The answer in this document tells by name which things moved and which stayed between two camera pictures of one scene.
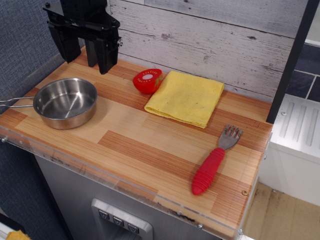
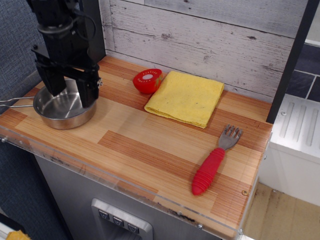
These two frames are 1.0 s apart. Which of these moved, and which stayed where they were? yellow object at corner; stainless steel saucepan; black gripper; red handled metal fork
Moved: black gripper
Stayed: yellow object at corner; stainless steel saucepan; red handled metal fork
